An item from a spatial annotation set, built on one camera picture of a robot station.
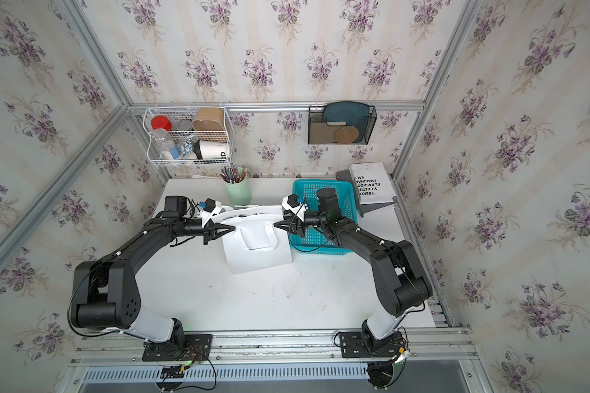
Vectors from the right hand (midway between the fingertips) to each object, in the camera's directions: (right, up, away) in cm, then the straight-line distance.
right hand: (280, 220), depth 81 cm
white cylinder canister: (-27, +26, +12) cm, 40 cm away
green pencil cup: (-19, +12, +17) cm, 28 cm away
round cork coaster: (+26, +33, +16) cm, 45 cm away
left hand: (-15, -3, +1) cm, 16 cm away
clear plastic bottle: (-43, +27, +6) cm, 51 cm away
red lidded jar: (-46, +36, +10) cm, 59 cm away
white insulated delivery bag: (-8, -7, -1) cm, 11 cm away
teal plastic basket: (+12, -5, -5) cm, 14 cm away
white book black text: (+39, +14, +27) cm, 49 cm away
